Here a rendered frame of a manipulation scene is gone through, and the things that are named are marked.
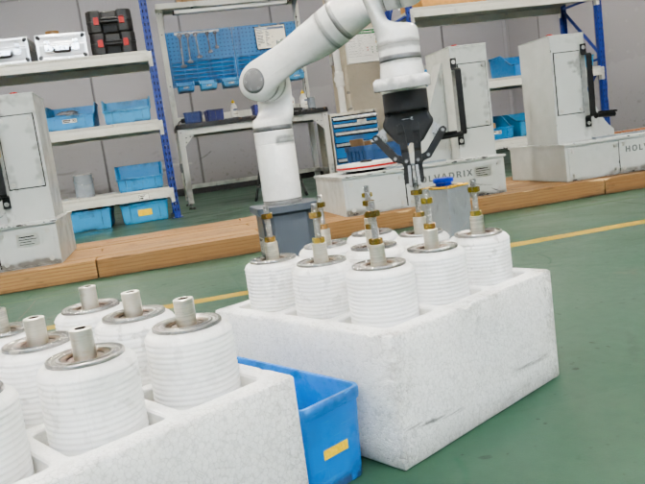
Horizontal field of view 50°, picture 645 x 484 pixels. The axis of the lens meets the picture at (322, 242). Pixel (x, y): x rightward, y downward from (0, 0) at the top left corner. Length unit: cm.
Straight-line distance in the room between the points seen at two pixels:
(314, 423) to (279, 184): 84
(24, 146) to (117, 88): 636
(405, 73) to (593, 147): 263
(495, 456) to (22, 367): 58
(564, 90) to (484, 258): 268
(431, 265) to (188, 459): 47
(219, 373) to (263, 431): 8
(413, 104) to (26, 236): 223
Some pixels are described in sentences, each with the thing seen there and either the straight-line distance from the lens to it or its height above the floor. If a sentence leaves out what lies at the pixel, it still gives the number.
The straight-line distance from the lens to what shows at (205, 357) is 75.
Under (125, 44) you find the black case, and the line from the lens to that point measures 582.
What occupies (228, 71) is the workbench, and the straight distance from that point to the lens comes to 714.
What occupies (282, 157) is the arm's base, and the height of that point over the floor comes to 41.
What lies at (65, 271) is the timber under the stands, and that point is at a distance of 306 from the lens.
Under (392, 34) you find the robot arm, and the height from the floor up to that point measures 59.
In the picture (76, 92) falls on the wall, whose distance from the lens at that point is 952.
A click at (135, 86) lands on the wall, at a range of 949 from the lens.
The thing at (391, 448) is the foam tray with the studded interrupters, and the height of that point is 3.
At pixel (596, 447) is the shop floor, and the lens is 99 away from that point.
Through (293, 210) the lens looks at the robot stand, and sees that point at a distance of 159.
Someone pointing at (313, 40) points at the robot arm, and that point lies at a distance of 155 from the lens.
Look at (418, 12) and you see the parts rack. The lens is 624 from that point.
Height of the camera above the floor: 43
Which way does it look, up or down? 8 degrees down
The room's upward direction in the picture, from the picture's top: 8 degrees counter-clockwise
